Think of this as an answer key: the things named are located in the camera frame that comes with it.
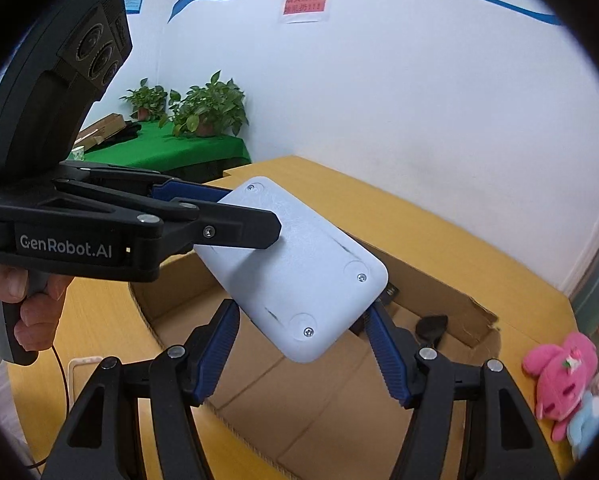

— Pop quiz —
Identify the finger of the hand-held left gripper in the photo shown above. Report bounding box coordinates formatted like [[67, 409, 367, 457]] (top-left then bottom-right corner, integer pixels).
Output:
[[54, 161, 235, 202], [42, 179, 283, 257]]

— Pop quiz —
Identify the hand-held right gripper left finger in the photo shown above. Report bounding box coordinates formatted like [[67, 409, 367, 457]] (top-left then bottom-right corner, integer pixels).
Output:
[[42, 298, 241, 480]]

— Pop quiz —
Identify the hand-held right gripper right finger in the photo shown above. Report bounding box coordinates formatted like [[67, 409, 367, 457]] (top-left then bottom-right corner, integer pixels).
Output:
[[364, 302, 563, 480]]

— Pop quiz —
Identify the white plastic device case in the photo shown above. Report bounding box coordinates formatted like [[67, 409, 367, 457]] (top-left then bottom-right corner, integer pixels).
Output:
[[194, 176, 389, 364]]

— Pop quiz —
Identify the brown cardboard box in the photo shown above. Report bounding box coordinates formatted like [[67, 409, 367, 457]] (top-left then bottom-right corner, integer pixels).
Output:
[[128, 170, 500, 480]]

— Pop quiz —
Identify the wooden desktop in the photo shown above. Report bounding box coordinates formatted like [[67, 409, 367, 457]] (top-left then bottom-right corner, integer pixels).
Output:
[[7, 155, 587, 480]]

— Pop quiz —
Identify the person's left hand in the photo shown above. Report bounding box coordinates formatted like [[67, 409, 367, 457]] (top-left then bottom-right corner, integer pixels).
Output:
[[0, 265, 74, 352]]

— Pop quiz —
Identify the green tablecloth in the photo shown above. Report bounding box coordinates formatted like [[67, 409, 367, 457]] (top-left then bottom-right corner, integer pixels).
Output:
[[82, 121, 253, 183]]

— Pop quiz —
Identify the black plastic part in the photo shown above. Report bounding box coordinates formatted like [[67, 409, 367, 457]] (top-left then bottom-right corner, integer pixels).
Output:
[[415, 315, 449, 347]]

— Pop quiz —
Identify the flat cardboard box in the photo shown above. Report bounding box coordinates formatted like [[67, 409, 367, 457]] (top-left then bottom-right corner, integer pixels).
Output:
[[74, 114, 126, 148]]

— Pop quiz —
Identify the black cloth item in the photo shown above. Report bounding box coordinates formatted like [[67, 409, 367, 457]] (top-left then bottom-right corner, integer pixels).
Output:
[[112, 120, 143, 141]]

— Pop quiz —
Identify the large potted green plant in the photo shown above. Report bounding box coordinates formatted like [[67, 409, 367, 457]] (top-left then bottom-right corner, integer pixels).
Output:
[[160, 71, 249, 138]]

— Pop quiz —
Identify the small potted green plant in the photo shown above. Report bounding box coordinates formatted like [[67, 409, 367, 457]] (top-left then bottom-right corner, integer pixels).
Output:
[[120, 78, 169, 122]]

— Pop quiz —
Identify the pink framed white phone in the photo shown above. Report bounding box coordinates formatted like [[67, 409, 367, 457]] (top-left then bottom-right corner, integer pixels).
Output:
[[68, 356, 103, 411]]

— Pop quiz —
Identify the pink plush bear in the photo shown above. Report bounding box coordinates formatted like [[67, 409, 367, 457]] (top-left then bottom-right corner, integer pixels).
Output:
[[522, 331, 599, 442]]

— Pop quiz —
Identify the blue plush toy red band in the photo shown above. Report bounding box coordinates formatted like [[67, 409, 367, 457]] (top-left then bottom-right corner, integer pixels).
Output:
[[567, 395, 599, 461]]

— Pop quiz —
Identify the white notice red print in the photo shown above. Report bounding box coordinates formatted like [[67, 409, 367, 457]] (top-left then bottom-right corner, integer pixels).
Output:
[[280, 0, 329, 24]]

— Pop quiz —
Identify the black cable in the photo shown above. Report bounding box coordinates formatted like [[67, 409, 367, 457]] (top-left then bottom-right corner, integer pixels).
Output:
[[27, 344, 75, 468]]

